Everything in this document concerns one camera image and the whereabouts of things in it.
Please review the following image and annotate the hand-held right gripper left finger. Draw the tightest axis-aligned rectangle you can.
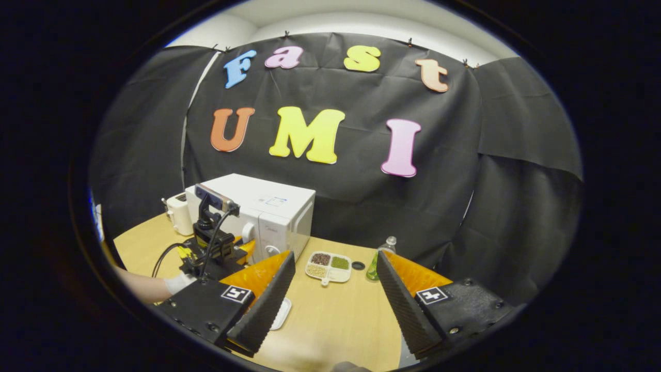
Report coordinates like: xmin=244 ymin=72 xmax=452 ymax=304
xmin=155 ymin=251 xmax=297 ymax=358

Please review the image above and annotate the black camera cable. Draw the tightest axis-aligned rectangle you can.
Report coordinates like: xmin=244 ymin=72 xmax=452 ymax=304
xmin=151 ymin=242 xmax=193 ymax=278
xmin=199 ymin=206 xmax=241 ymax=282

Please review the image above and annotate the white divided dish of beans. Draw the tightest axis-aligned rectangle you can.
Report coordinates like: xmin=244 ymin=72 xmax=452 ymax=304
xmin=305 ymin=251 xmax=353 ymax=286

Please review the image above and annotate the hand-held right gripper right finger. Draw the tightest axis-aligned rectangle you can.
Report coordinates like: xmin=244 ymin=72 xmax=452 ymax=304
xmin=376 ymin=251 xmax=517 ymax=360

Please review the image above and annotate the green drink bottle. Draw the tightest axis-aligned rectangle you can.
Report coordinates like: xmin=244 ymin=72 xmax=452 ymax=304
xmin=366 ymin=236 xmax=398 ymax=282

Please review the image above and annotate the white microwave oven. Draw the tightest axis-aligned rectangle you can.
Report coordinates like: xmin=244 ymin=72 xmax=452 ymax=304
xmin=185 ymin=173 xmax=317 ymax=265

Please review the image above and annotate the white rectangular plate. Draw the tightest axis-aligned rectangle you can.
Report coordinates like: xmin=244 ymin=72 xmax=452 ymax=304
xmin=269 ymin=298 xmax=292 ymax=331

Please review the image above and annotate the white toaster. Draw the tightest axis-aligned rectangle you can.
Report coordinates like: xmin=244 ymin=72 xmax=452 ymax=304
xmin=162 ymin=192 xmax=194 ymax=237

